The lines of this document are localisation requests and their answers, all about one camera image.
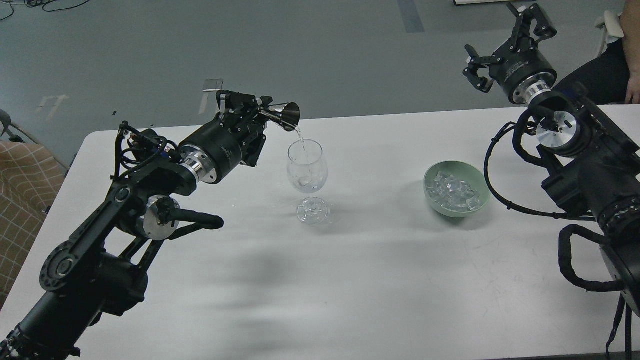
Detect green bowl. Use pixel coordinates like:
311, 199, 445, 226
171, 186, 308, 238
422, 161, 491, 219

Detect steel double jigger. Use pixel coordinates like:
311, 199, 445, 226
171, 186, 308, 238
260, 102, 301, 132

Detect black floor cables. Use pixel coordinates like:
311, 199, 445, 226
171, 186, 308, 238
0, 0, 91, 22

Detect clear wine glass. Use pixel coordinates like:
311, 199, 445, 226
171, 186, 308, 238
286, 138, 330, 224

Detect seated person dark trousers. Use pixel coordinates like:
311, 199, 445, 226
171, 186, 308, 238
553, 39, 630, 105

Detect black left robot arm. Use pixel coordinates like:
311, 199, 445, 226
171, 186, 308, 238
1, 89, 300, 360

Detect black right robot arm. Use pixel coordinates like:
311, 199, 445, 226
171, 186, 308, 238
462, 2, 640, 360

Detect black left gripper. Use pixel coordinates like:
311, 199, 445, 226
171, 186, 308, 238
179, 91, 274, 184

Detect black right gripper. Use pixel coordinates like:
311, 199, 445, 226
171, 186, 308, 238
462, 2, 558, 105

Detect person's hand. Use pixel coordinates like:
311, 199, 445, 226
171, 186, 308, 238
624, 70, 640, 105

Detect clear ice cubes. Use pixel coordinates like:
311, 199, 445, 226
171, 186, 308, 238
425, 171, 483, 212

